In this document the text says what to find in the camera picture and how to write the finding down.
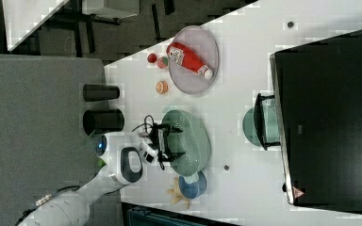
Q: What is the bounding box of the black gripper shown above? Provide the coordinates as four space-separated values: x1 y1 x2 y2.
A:
152 123 184 163

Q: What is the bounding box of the green plastic strainer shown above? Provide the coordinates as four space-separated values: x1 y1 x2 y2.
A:
162 109 211 181

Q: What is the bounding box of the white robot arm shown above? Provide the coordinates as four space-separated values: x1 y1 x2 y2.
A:
15 123 183 226

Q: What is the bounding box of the yellow toy banana peel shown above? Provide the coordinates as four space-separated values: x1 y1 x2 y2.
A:
166 177 190 209

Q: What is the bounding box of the blue bowl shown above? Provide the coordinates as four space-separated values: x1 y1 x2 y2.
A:
178 171 206 200

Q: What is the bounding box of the toy orange slice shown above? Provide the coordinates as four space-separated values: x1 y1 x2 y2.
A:
156 80 169 94

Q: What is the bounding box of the pink toy strawberry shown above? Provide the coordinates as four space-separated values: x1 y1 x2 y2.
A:
157 56 168 69

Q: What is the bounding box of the dark red toy strawberry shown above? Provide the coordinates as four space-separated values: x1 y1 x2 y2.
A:
147 53 157 63

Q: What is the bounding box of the red ketchup bottle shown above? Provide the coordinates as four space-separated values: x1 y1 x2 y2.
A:
166 41 214 79

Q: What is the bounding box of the green plastic mug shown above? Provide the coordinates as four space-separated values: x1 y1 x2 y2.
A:
242 106 279 147

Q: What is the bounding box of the grey round plate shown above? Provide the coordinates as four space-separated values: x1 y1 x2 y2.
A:
169 25 220 94

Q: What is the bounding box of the grey side table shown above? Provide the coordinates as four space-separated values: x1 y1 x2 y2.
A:
0 55 108 226

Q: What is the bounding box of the black toaster oven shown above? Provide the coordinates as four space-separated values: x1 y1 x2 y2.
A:
269 29 362 215

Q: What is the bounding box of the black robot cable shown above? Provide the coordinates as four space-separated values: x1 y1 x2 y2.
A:
131 114 168 171

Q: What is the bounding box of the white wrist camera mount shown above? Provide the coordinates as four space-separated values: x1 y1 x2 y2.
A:
139 133 158 165

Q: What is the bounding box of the lower black cylinder post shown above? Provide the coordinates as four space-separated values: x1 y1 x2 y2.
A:
82 109 124 136

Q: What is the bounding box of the black cylinder post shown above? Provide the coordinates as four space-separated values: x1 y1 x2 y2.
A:
82 109 124 136
82 84 120 102

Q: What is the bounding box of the upper black cylinder post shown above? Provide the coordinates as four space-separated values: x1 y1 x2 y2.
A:
82 84 120 102

